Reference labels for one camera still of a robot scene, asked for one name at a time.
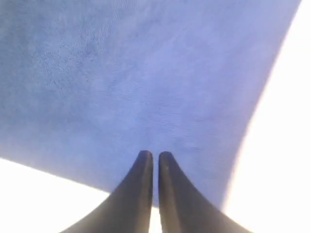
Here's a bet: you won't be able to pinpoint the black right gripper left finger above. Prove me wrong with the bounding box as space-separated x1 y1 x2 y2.
63 150 153 233

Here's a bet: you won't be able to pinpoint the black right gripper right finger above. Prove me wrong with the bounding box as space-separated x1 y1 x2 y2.
158 151 249 233

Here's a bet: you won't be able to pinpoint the blue towel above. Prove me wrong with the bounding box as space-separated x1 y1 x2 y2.
0 0 300 207

